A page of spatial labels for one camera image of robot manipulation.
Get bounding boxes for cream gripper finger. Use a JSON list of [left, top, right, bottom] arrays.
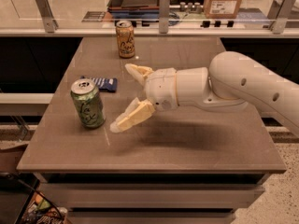
[[125, 63, 153, 87], [110, 98, 155, 133]]

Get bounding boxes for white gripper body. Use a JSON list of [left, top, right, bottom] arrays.
[[144, 68, 178, 111]]

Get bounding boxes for green LaCroix can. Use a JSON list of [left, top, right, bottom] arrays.
[[70, 78, 106, 129]]

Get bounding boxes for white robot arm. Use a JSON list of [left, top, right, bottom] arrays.
[[110, 51, 299, 136]]

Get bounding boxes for orange LaCroix can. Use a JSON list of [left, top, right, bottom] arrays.
[[116, 21, 135, 58]]

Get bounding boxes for blue striped snack packet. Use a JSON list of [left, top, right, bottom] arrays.
[[88, 77, 118, 92]]

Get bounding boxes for glass barrier panel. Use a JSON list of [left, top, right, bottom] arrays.
[[0, 0, 298, 35]]

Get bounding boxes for grey table drawer unit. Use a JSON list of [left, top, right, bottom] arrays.
[[40, 182, 264, 224]]

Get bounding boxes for cardboard box with label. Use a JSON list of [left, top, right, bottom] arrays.
[[204, 0, 242, 19]]

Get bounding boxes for colourful snack bag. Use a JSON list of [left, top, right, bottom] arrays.
[[18, 193, 72, 224]]

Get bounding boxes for middle metal glass bracket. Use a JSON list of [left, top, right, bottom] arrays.
[[159, 0, 170, 34]]

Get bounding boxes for metal glass bracket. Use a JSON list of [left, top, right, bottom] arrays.
[[159, 0, 170, 34], [270, 0, 296, 35], [36, 0, 58, 33]]

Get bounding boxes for left metal glass bracket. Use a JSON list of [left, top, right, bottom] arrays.
[[36, 0, 58, 33]]

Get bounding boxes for right metal glass bracket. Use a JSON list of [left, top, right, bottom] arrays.
[[270, 0, 296, 35]]

